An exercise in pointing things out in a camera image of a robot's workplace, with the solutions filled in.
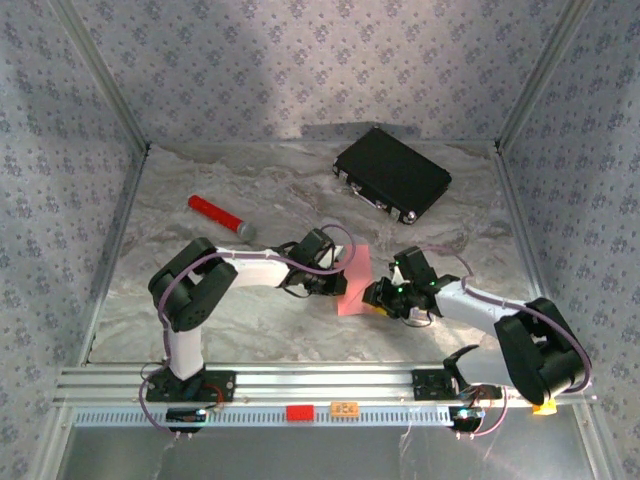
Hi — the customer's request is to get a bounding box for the pink paper sheet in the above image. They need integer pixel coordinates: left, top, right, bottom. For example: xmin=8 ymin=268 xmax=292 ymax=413
xmin=337 ymin=243 xmax=374 ymax=317

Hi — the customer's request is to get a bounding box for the black hard case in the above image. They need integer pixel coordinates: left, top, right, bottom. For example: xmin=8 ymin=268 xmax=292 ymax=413
xmin=332 ymin=127 xmax=453 ymax=226

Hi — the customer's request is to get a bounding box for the red cylinder marker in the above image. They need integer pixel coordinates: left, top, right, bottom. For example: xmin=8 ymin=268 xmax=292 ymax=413
xmin=187 ymin=195 xmax=258 ymax=241

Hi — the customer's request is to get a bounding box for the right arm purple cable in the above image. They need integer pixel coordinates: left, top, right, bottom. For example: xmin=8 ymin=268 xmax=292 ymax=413
xmin=422 ymin=244 xmax=595 ymax=440

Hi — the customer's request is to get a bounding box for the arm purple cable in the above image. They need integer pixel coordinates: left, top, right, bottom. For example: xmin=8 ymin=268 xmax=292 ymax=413
xmin=137 ymin=223 xmax=357 ymax=442
xmin=422 ymin=244 xmax=595 ymax=440

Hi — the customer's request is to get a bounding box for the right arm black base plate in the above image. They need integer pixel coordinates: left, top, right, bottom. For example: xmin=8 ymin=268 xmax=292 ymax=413
xmin=411 ymin=369 xmax=503 ymax=401

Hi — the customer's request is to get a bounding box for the aluminium mounting rail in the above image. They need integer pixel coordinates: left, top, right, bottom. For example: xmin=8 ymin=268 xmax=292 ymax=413
xmin=52 ymin=363 xmax=599 ymax=407

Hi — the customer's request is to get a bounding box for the aluminium side rail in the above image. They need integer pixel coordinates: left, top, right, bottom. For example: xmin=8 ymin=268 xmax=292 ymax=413
xmin=492 ymin=144 xmax=549 ymax=306
xmin=79 ymin=144 xmax=151 ymax=366

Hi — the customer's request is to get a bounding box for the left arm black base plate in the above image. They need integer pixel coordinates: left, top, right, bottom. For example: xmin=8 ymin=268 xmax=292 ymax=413
xmin=145 ymin=370 xmax=236 ymax=403

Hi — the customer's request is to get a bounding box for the grey slotted cable duct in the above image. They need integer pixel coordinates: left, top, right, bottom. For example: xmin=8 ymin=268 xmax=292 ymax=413
xmin=72 ymin=405 xmax=501 ymax=429

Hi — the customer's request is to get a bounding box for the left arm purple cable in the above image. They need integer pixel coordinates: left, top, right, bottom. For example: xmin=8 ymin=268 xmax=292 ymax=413
xmin=137 ymin=223 xmax=357 ymax=442

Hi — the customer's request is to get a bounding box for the aluminium frame post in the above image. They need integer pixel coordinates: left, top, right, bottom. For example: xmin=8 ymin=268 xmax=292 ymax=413
xmin=496 ymin=0 xmax=596 ymax=154
xmin=49 ymin=0 xmax=151 ymax=154

